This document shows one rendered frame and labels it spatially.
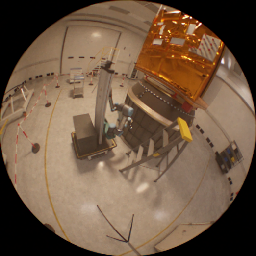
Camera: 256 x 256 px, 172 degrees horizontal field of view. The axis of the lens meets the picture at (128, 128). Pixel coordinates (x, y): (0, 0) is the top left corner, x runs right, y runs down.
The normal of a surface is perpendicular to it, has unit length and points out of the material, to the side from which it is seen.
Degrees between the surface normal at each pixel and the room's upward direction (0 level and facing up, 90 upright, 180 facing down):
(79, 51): 90
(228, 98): 90
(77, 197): 0
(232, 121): 90
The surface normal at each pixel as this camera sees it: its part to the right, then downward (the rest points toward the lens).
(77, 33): 0.43, 0.73
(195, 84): -0.86, 0.13
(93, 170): 0.29, -0.67
